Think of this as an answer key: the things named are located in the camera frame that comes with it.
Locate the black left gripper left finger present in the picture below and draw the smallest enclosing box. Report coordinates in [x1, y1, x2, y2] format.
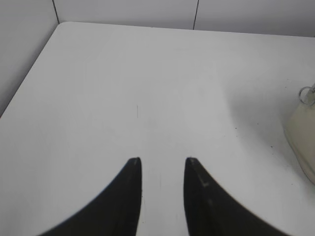
[43, 157, 142, 236]

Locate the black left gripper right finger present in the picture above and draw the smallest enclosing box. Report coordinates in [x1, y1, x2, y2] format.
[185, 157, 283, 236]

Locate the cream canvas zipper bag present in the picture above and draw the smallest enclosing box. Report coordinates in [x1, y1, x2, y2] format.
[284, 83, 315, 185]

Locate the silver zipper pull ring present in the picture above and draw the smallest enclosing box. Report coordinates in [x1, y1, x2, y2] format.
[298, 83, 315, 105]

